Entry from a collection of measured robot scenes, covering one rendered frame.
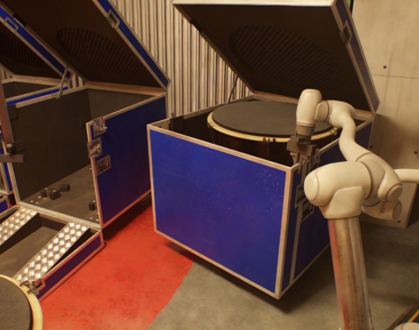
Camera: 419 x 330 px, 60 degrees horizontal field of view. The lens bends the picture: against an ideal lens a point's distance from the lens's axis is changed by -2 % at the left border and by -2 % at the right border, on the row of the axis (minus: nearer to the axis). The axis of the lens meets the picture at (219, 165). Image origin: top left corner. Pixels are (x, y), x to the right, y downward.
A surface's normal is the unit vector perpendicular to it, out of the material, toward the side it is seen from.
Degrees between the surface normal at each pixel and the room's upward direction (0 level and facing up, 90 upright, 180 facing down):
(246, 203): 90
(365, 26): 90
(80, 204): 0
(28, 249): 1
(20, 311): 0
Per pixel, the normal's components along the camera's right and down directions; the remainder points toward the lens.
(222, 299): 0.01, -0.92
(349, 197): 0.19, 0.00
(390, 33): -0.32, 0.37
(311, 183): -0.97, 0.00
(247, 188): -0.64, 0.30
